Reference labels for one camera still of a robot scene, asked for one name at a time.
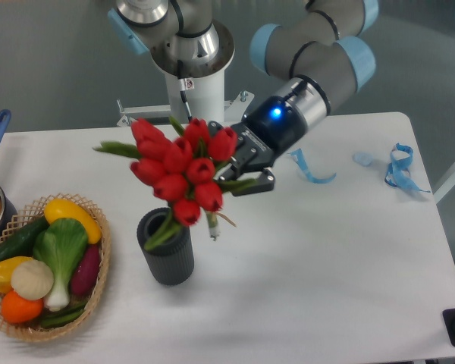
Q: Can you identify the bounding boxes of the white garlic bulb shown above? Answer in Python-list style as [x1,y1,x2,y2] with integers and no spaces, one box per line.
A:
[11,259,54,300]

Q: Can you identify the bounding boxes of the dark grey ribbed vase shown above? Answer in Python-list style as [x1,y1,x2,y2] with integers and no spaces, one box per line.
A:
[136,207,194,286]

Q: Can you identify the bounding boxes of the black base cable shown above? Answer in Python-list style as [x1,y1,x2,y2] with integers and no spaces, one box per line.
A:
[176,60,196,124]

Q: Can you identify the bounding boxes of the blue ribbon strip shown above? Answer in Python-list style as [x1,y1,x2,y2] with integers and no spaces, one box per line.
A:
[288,149,337,184]

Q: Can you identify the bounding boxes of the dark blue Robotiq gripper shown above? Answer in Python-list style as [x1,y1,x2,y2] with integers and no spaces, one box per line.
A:
[207,96,307,196]

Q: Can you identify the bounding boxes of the white metal mounting frame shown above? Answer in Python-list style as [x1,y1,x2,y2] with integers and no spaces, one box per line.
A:
[116,90,255,127]

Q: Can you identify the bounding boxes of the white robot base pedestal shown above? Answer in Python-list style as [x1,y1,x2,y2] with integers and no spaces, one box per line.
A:
[151,20,235,123]

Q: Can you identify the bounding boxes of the orange fruit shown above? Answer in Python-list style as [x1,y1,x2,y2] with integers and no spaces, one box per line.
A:
[1,290,44,324]

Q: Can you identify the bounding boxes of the blue ribbon right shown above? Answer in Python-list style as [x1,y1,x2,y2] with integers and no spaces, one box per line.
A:
[384,143,430,193]

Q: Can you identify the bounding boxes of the dark green cucumber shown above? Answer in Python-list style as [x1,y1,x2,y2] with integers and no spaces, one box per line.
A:
[0,216,49,262]

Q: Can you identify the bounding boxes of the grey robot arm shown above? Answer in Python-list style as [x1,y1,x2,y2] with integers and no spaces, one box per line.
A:
[216,1,379,196]

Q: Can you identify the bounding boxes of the yellow bell pepper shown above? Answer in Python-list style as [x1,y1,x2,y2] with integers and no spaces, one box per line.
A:
[0,256,33,294]

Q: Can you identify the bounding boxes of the small light blue cap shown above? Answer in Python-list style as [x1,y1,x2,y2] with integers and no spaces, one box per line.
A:
[352,152,373,167]

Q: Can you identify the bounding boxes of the red tulip bouquet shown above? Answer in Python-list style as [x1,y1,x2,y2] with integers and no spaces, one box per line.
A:
[95,118,255,252]

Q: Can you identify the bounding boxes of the woven wicker basket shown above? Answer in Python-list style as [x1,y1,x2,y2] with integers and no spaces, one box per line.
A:
[0,193,111,342]

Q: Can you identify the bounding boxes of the green bean pods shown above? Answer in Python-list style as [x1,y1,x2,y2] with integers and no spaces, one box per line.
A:
[39,302,86,329]

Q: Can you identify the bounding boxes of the purple sweet potato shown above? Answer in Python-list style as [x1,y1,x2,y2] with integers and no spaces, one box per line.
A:
[70,244,101,296]

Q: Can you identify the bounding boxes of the green bok choy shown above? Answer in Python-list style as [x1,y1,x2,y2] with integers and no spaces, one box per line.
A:
[33,218,88,312]

